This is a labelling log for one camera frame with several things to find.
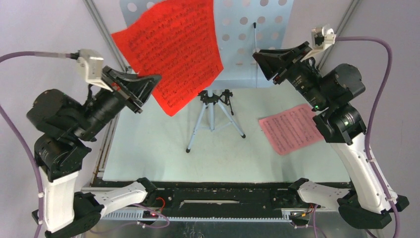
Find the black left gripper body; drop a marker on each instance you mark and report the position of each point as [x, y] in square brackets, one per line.
[126, 97]

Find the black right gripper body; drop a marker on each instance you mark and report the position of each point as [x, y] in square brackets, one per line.
[297, 70]

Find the light blue music stand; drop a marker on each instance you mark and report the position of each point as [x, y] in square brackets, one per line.
[242, 27]

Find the red sheet music page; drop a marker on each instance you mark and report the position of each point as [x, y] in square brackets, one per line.
[175, 39]

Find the pink sheet music page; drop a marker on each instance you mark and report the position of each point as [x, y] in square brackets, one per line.
[291, 129]

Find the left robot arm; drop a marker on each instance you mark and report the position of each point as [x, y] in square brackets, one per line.
[66, 126]

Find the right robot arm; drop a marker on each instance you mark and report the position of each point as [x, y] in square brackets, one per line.
[369, 203]

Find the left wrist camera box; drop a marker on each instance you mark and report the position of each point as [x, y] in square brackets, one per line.
[90, 65]

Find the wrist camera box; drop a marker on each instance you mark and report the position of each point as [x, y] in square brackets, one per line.
[323, 37]
[90, 65]

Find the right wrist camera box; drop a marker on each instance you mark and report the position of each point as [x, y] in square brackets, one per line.
[323, 37]

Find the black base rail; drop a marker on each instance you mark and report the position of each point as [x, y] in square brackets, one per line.
[225, 200]

